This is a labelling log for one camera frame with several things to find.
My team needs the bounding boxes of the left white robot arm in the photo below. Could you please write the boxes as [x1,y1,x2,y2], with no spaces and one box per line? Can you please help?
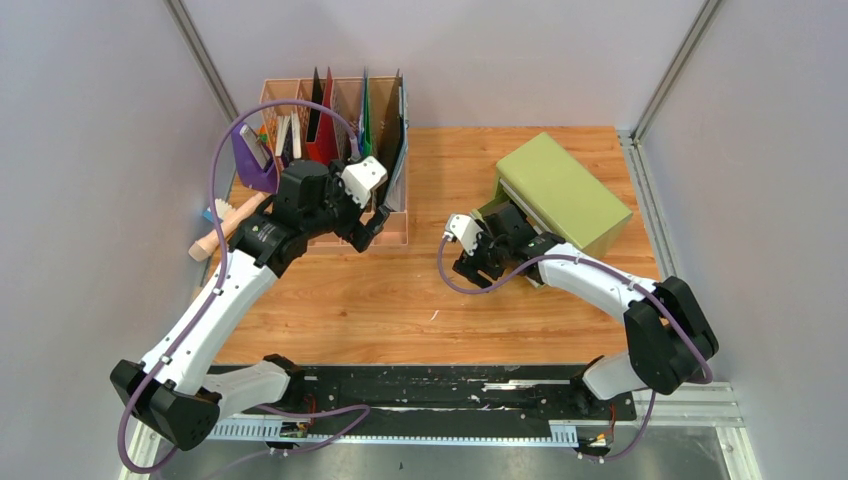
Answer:
[110,157,388,451]

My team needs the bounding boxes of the green translucent plastic folder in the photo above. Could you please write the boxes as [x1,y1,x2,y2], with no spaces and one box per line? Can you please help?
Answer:
[361,67,373,157]

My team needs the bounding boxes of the green metal drawer cabinet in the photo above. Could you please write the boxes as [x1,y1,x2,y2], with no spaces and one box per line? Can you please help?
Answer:
[472,133,633,263]

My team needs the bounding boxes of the purple folder behind organizer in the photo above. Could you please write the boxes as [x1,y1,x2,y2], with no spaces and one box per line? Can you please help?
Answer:
[230,122,279,195]

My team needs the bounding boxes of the beige plastic file organizer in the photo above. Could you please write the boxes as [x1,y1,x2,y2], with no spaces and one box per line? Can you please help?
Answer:
[260,73,408,254]

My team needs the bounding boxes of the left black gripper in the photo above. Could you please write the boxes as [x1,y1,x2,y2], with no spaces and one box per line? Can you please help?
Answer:
[302,160,388,251]

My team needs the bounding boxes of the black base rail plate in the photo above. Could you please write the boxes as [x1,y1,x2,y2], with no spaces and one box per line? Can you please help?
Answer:
[211,360,641,442]

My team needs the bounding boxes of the black notebook with sticker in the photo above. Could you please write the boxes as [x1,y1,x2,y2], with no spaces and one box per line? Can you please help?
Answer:
[275,112,303,168]

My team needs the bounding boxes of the blue binder folder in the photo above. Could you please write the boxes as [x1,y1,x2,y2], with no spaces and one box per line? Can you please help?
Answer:
[356,110,365,156]

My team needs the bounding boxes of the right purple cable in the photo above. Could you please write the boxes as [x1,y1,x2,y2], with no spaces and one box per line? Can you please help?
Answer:
[437,235,715,464]

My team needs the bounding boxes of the red binder folder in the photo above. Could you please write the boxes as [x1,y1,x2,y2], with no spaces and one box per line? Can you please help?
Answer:
[305,68,338,165]

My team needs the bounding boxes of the blue white eraser block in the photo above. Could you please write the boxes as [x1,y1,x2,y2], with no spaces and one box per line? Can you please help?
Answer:
[203,199,233,222]

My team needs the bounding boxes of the beige rolled tube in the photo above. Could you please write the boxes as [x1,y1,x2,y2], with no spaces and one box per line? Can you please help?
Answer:
[188,192,269,262]

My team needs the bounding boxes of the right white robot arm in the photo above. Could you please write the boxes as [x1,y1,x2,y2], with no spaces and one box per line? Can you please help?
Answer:
[442,201,719,418]

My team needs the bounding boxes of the orange yellow booklet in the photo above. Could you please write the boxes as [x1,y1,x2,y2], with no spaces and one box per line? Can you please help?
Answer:
[274,115,293,165]

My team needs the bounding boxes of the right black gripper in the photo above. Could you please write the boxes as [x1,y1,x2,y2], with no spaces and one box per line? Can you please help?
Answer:
[452,221,509,292]

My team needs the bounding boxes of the black clipboard blue back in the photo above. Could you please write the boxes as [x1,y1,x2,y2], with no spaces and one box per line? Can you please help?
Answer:
[376,70,403,207]

